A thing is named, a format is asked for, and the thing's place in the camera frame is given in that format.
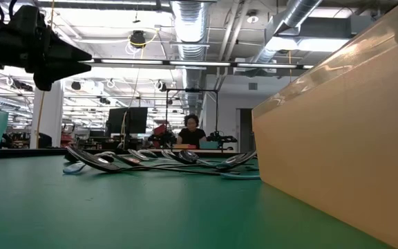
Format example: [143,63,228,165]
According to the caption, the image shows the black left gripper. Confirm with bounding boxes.
[0,5,93,93]

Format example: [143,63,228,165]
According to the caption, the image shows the white pillar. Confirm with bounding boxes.
[29,81,64,149]

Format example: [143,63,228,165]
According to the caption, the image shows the red tool cart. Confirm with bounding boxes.
[60,122,76,148]

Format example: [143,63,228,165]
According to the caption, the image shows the black office chair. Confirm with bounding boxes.
[38,132,53,149]

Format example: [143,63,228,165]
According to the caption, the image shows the black computer monitor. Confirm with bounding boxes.
[106,106,149,136]

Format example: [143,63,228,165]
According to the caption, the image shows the pile of metal cutlery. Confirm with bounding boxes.
[65,146,242,176]

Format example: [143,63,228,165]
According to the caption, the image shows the metal spoon at top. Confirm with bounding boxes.
[114,154,220,171]

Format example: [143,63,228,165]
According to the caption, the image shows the suspended linear light fixture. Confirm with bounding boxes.
[79,57,314,70]

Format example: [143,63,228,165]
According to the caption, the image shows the person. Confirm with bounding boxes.
[176,113,207,148]

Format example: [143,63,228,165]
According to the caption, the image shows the black spoon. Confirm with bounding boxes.
[177,149,220,166]

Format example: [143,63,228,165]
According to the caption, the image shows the small teal box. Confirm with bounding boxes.
[198,140,220,150]

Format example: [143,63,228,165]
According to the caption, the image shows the green table mat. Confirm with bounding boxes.
[0,154,398,249]

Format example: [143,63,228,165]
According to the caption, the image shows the grey door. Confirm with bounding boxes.
[236,107,255,153]

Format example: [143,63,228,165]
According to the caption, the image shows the orange plastic bin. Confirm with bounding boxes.
[252,0,398,249]

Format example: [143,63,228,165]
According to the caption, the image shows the yellow hanging cord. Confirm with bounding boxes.
[35,0,55,149]
[126,30,159,108]

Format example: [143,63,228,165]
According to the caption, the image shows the silver ventilation duct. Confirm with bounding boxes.
[252,0,324,72]
[170,0,209,117]

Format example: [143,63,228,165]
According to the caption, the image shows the black metal frame rig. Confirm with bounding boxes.
[165,88,220,150]

